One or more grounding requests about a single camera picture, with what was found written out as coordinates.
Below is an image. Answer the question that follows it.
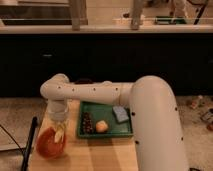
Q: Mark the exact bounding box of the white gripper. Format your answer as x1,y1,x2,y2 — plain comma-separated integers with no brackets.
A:
49,112,68,131

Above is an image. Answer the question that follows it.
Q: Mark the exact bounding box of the yellow banana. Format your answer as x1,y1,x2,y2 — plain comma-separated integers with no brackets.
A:
54,128,65,143

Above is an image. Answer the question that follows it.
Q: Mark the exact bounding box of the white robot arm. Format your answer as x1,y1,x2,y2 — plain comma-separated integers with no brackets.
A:
40,73,190,171

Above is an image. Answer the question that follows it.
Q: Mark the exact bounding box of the red bowl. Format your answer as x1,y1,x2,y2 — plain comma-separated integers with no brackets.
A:
36,127,66,159

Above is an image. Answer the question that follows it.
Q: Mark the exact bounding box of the black pole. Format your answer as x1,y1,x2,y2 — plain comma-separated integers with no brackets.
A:
21,117,38,171

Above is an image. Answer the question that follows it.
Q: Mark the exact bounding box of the dark grapes bunch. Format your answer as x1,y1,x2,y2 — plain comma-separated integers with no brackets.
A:
82,112,93,134

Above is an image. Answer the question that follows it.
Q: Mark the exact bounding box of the green tray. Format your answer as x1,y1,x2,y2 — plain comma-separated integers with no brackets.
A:
76,101,133,139

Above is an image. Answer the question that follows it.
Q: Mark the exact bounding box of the orange round fruit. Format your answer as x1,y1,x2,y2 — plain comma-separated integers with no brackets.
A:
95,120,109,133

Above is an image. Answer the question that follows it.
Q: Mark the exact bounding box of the blue sponge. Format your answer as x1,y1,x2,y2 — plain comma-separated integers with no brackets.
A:
113,106,129,123

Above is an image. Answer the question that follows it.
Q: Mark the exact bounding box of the wooden chair leg left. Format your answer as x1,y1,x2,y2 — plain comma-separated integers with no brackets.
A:
68,0,88,31

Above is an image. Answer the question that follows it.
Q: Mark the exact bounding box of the wooden chair leg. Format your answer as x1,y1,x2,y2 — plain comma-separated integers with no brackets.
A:
130,0,144,30
68,0,88,31

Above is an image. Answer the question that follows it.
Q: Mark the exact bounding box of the wooden chair leg right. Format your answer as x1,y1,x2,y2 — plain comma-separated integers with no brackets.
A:
130,0,144,30

